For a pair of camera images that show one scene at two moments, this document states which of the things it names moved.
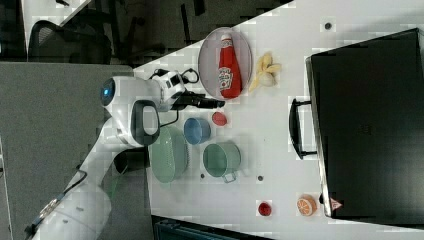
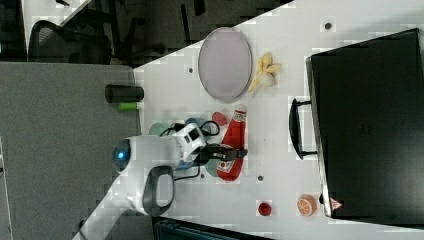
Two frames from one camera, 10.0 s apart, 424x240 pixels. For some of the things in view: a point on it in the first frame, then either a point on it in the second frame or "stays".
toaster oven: (365, 124) stays
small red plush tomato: (264, 209) stays
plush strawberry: (219, 118) stays
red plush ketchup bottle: (229, 75) -> (236, 136)
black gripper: (186, 98) -> (215, 151)
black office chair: (71, 45) stays
